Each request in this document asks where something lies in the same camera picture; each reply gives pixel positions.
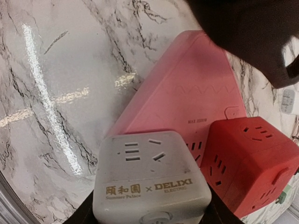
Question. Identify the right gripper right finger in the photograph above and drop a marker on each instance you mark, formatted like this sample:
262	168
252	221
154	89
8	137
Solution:
218	213

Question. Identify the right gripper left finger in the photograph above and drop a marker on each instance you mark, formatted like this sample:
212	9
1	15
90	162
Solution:
84	213

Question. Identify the red cube socket adapter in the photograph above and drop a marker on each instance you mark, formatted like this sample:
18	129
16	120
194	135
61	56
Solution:
248	162

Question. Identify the white travel adapter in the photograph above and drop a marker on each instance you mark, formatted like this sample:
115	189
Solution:
148	178

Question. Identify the pink triangular power strip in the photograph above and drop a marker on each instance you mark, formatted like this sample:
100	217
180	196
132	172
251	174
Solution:
191	86

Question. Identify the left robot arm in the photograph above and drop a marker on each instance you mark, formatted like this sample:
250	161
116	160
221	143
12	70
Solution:
255	31

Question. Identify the green plug adapter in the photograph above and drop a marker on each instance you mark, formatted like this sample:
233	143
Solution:
285	197

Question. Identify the white usb charger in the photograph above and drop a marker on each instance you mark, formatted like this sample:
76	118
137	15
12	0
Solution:
288	101

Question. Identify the front aluminium rail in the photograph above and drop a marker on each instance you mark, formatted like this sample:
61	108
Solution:
12	210

